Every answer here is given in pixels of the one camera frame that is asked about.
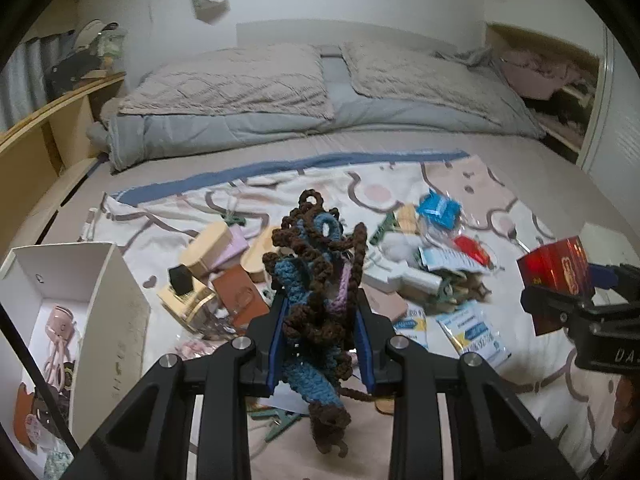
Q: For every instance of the pink lace cloth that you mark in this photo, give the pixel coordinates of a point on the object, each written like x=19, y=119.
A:
x=192, y=349

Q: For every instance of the small white mask packet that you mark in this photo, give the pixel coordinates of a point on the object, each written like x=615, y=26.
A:
x=412, y=327

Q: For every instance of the white cap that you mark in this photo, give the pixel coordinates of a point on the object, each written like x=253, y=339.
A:
x=92, y=30

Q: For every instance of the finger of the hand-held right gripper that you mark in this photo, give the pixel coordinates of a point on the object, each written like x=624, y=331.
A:
x=602, y=275
x=555, y=304

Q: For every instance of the grey duvet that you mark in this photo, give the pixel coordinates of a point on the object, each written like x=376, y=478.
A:
x=200, y=135

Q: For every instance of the brown leather case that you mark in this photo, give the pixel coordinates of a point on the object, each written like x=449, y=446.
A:
x=25, y=410

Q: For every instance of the large white mask packet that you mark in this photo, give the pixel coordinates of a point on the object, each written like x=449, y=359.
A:
x=470, y=335

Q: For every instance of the red box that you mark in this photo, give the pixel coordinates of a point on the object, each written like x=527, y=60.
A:
x=555, y=265

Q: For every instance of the light wooden box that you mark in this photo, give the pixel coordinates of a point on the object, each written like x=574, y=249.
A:
x=205, y=250

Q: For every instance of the beige bed sheet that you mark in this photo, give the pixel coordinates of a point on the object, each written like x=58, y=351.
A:
x=250, y=155

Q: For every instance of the wooden comb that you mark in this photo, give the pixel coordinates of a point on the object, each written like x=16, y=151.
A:
x=257, y=255

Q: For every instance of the white plush toy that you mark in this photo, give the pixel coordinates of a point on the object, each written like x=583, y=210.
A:
x=400, y=247

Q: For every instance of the white louvre door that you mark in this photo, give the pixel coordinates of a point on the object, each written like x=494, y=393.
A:
x=625, y=135

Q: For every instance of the white shoe box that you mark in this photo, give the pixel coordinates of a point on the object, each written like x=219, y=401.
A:
x=115, y=340

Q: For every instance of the person's right hand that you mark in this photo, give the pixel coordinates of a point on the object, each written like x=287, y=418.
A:
x=627, y=405

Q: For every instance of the pale green cloth bundle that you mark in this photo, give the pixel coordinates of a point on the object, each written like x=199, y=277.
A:
x=112, y=47

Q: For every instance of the beige quilted pillow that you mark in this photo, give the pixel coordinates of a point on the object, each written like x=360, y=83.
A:
x=225, y=80
x=425, y=80

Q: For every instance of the pink square box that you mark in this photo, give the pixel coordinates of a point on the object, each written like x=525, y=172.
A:
x=387, y=305

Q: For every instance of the dark clothes pile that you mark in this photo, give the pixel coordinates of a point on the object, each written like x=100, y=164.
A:
x=560, y=107

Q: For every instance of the white headboard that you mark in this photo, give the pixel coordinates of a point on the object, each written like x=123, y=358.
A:
x=350, y=35

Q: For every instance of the green clothes peg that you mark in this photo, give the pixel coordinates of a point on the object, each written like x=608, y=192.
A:
x=282, y=422
x=386, y=227
x=234, y=219

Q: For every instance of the bear print blanket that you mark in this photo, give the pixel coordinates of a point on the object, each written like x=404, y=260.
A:
x=150, y=240

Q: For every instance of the white plug adapter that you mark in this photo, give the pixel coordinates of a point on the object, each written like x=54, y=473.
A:
x=382, y=272

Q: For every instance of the blue brown crochet piece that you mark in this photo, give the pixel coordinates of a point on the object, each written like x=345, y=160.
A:
x=310, y=280

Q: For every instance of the blue grey curtain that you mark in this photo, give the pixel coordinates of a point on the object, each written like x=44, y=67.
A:
x=25, y=85

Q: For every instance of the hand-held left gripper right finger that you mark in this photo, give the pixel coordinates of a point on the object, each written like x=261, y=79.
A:
x=380, y=360

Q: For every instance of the wooden bedside shelf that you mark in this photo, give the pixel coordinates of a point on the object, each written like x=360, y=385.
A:
x=30, y=160

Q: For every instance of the brown leather wallet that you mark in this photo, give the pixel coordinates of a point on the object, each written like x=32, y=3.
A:
x=240, y=295

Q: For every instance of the blue packet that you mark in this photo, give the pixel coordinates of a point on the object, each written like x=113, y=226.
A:
x=437, y=210

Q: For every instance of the white tube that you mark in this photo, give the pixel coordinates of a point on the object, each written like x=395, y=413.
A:
x=422, y=281

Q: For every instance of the black bag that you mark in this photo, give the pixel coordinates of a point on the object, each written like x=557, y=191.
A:
x=70, y=72

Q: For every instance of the pink clothes pile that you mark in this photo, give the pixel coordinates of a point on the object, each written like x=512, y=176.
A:
x=540, y=72

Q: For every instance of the tan leather tag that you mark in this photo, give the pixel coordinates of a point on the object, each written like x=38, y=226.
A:
x=384, y=405

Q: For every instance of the white paper packet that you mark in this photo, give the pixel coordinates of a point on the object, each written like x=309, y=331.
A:
x=440, y=260

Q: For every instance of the clear plastic bag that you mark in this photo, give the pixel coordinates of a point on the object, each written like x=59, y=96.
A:
x=475, y=227

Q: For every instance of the pink flat box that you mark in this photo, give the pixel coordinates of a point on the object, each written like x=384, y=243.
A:
x=235, y=247

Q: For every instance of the wooden closet shelf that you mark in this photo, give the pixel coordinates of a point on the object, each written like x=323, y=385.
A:
x=492, y=35

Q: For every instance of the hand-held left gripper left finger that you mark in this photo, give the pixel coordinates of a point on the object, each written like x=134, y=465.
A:
x=257, y=355

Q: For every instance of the pink eyelash curler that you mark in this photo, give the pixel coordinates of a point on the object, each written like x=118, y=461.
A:
x=60, y=325

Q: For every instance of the red packet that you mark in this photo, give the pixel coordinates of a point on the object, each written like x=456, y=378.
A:
x=470, y=250

